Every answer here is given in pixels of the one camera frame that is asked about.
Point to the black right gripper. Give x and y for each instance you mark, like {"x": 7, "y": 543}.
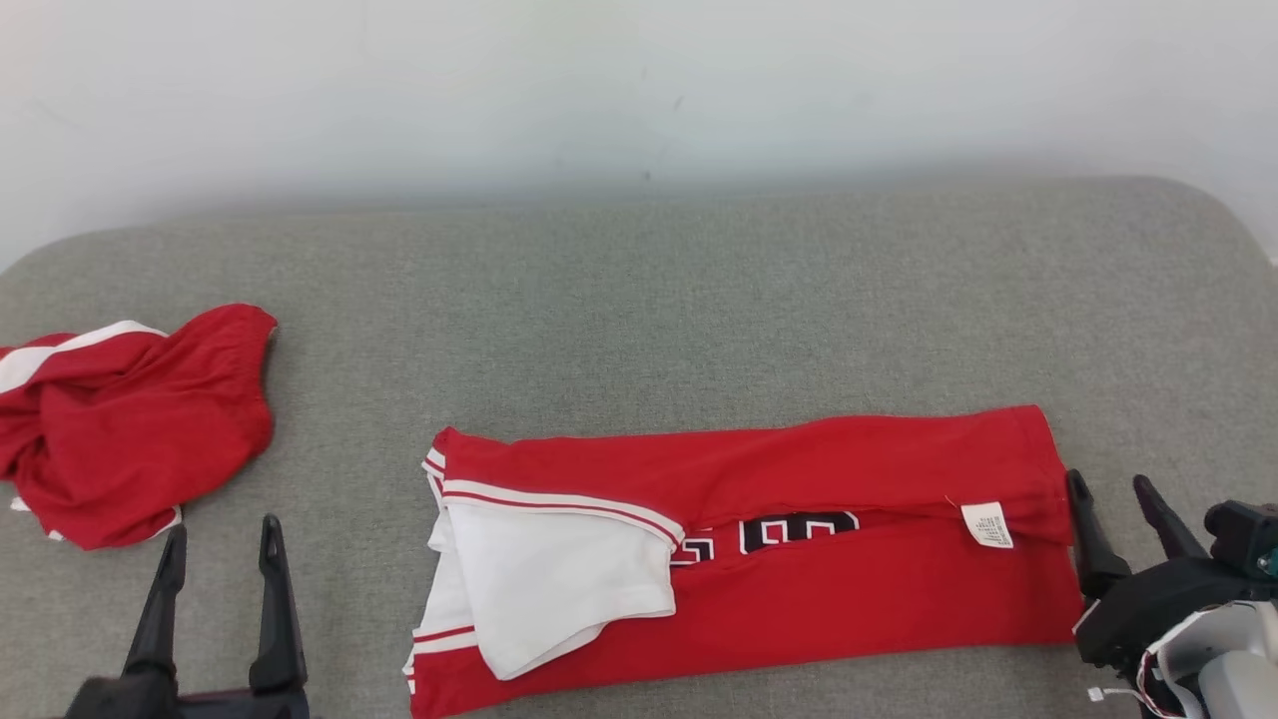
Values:
{"x": 1158, "y": 604}

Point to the red shorts with white stripe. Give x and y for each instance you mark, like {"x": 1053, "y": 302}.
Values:
{"x": 140, "y": 429}

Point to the red jersey with white sleeves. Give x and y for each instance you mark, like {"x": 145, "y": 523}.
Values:
{"x": 779, "y": 579}

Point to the grey fabric sofa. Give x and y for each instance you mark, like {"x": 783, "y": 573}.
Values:
{"x": 639, "y": 320}

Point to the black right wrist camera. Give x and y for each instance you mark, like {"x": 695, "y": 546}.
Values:
{"x": 1246, "y": 534}

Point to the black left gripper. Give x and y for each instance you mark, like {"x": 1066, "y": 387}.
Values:
{"x": 190, "y": 702}

